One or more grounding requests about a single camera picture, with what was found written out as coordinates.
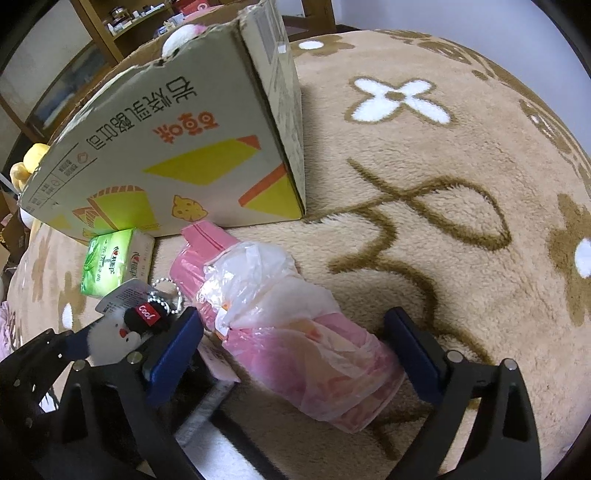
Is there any wooden corner shelf unit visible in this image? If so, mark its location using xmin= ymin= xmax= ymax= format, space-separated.
xmin=78 ymin=0 xmax=185 ymax=61

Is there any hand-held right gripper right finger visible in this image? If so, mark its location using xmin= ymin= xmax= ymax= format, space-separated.
xmin=383 ymin=307 xmax=541 ymax=480

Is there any pink fabric item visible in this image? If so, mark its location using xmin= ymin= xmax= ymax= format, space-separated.
xmin=0 ymin=300 xmax=20 ymax=349

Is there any green tissue pack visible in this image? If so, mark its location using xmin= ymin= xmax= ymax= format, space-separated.
xmin=81 ymin=228 xmax=155 ymax=296

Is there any yellow plush toy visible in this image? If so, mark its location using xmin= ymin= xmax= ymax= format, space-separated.
xmin=10 ymin=143 xmax=49 ymax=190

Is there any printed cardboard box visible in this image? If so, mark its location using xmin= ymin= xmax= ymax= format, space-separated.
xmin=17 ymin=0 xmax=305 ymax=241

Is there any pink plastic bag package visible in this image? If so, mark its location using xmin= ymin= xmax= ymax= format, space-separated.
xmin=168 ymin=222 xmax=407 ymax=435

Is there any open brown cardboard box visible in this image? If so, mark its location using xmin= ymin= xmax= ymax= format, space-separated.
xmin=0 ymin=189 xmax=29 ymax=268

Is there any white penguin plush keychain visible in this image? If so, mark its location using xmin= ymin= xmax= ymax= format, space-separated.
xmin=88 ymin=276 xmax=185 ymax=367

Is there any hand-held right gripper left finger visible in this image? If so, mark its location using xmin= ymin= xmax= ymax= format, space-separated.
xmin=48 ymin=307 xmax=204 ymax=480

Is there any wooden wardrobe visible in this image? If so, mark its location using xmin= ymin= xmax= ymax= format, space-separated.
xmin=0 ymin=0 xmax=112 ymax=139

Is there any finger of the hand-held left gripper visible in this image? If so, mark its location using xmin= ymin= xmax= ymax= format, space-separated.
xmin=0 ymin=328 xmax=95 ymax=416

